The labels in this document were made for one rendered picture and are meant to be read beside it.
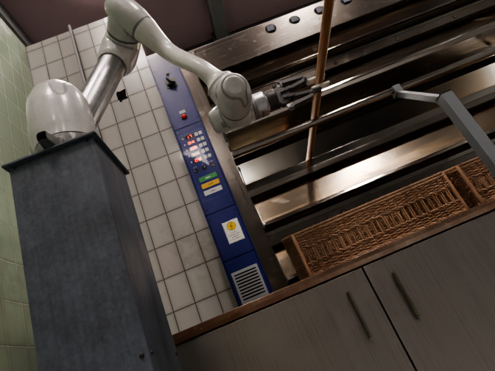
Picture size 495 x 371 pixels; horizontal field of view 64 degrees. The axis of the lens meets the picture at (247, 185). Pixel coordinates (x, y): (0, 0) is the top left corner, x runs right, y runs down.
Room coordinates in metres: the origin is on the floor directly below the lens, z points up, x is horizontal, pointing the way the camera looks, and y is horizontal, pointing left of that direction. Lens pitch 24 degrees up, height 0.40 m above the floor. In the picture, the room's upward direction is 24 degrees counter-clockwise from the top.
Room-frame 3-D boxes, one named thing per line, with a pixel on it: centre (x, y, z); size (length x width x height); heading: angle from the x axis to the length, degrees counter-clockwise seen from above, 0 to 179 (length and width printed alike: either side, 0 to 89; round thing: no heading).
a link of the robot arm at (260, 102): (1.18, -0.15, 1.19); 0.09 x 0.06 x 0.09; 5
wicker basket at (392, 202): (1.50, -0.33, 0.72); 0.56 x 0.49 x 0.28; 93
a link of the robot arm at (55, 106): (0.83, 0.39, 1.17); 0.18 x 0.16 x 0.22; 35
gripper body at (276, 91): (1.19, -0.23, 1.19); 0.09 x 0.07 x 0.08; 95
